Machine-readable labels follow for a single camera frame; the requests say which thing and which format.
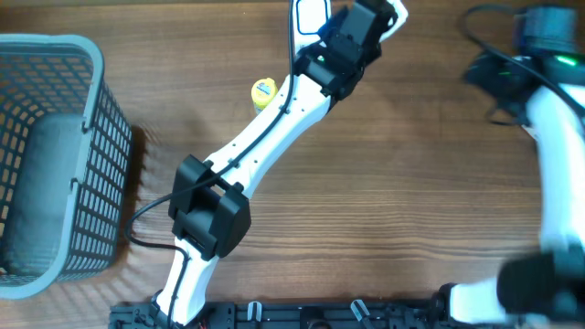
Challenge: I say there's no yellow candy bottle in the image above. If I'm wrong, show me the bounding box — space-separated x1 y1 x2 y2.
250 78 278 114

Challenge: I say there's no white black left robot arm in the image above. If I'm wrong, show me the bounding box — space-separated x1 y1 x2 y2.
153 1 408 328

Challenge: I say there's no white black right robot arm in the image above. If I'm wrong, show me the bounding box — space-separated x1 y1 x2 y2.
441 4 584 324

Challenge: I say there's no white barcode scanner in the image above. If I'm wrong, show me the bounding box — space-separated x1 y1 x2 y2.
292 0 332 55

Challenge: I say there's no grey plastic mesh basket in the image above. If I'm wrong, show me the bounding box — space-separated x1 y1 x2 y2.
1 34 133 300

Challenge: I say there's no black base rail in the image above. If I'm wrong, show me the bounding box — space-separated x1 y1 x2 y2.
108 299 504 329

